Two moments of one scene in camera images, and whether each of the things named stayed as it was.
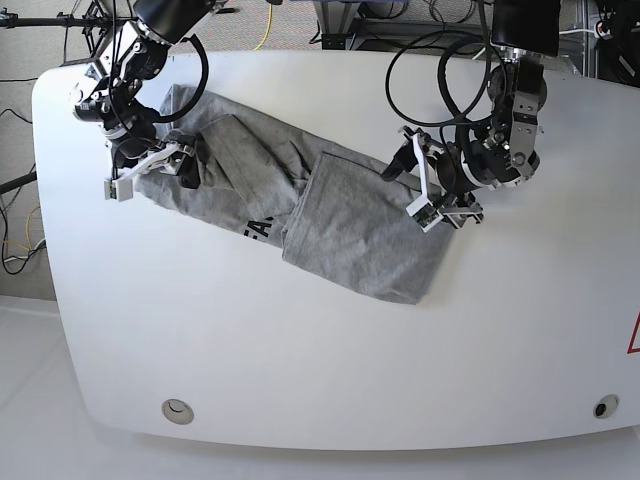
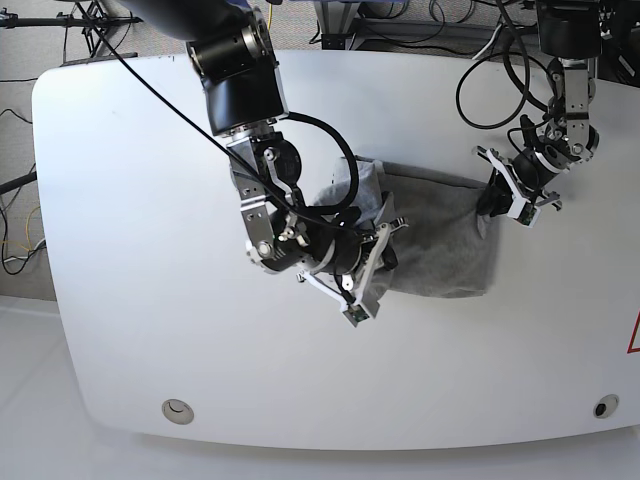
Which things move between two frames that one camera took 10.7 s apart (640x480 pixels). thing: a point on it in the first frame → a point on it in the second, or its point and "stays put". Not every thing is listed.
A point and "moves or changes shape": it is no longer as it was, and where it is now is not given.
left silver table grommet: (178, 411) stays put
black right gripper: (489, 156) → (532, 171)
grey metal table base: (339, 26) stays put
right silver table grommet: (606, 406) stays put
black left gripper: (132, 135) → (337, 254)
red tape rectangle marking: (630, 349) stays put
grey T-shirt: (328, 211) moves or changes shape
